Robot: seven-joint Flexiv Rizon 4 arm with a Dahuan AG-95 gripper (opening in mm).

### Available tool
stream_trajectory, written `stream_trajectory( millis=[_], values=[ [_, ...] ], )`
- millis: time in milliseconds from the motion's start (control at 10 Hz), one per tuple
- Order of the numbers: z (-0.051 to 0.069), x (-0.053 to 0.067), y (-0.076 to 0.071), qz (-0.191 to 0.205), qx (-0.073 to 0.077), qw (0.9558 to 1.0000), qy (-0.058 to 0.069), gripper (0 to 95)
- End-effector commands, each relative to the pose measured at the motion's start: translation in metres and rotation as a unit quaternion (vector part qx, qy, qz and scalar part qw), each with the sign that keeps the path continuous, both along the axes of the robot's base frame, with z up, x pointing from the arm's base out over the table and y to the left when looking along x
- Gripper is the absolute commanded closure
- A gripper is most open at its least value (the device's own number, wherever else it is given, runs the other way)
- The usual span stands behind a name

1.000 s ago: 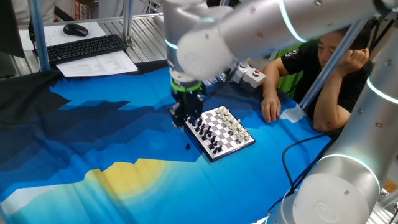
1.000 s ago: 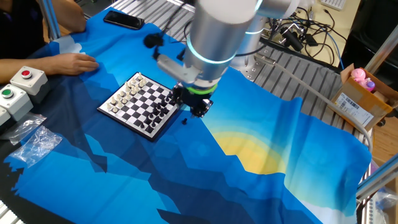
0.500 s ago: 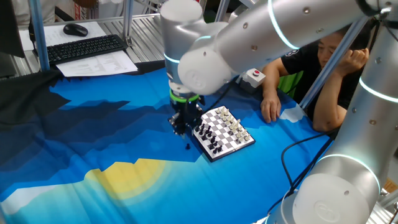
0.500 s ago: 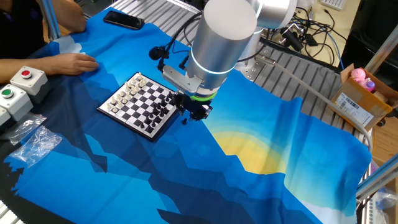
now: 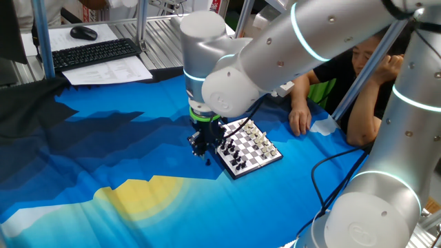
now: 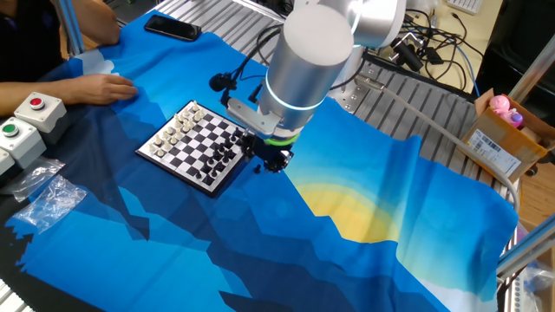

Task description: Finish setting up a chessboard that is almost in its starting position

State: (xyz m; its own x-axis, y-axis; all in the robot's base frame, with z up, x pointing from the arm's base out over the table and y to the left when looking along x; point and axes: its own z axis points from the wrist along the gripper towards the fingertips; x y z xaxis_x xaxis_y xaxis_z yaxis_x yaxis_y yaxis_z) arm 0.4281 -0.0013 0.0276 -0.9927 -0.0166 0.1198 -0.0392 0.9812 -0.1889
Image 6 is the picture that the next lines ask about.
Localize grey box green button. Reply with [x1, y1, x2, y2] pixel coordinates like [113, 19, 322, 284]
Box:
[0, 116, 48, 171]

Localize black smartphone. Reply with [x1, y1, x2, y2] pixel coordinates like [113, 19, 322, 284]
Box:
[143, 14, 203, 43]

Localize person right hand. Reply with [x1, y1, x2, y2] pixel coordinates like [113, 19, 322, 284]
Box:
[62, 74, 139, 107]

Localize tangled black desk cables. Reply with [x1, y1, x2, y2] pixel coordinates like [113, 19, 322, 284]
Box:
[402, 8, 486, 99]

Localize white keyboard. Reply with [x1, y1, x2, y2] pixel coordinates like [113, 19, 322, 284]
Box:
[446, 0, 485, 16]

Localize black white chessboard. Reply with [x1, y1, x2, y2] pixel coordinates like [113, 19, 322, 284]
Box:
[134, 99, 264, 199]

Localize aluminium frame post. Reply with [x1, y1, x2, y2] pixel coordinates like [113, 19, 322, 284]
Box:
[506, 32, 555, 104]

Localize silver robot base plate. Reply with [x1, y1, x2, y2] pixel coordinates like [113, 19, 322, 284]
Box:
[333, 64, 385, 114]

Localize person right forearm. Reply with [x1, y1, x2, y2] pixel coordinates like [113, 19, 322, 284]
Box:
[0, 80, 69, 118]

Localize white shipping label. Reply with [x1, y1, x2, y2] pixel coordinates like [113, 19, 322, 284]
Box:
[467, 128, 522, 178]

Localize aluminium frame rail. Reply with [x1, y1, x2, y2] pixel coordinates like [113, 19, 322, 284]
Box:
[496, 224, 555, 279]

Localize person left forearm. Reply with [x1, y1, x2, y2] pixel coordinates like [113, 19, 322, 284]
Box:
[71, 0, 121, 47]

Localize grey flexible conduit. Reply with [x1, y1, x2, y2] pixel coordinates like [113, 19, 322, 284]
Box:
[355, 75, 521, 213]

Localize pink plastic toy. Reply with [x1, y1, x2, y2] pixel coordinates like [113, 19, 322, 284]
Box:
[488, 94, 525, 129]

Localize black camera cable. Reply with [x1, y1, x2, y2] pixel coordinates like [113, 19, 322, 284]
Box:
[209, 24, 285, 105]

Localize clear plastic bag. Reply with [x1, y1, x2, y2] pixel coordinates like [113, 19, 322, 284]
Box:
[11, 156, 66, 204]
[522, 259, 555, 312]
[11, 175, 88, 235]

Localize large black box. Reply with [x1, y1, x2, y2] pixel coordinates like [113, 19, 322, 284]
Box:
[475, 0, 555, 129]

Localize slanted aluminium frame strut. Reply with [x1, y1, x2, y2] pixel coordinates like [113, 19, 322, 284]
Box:
[50, 0, 86, 57]

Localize man in black t-shirt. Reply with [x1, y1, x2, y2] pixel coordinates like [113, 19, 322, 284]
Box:
[0, 0, 66, 83]

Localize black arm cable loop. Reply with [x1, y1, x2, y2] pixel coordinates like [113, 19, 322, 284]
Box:
[328, 41, 368, 92]

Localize cardboard box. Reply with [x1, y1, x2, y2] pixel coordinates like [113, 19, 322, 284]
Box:
[457, 88, 555, 184]

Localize blue landscape tablecloth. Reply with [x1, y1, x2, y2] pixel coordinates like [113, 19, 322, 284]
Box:
[3, 10, 519, 312]

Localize blue cable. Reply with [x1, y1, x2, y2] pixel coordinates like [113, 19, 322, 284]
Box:
[454, 42, 482, 99]

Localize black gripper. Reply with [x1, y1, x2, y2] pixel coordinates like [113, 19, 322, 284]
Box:
[246, 134, 297, 173]

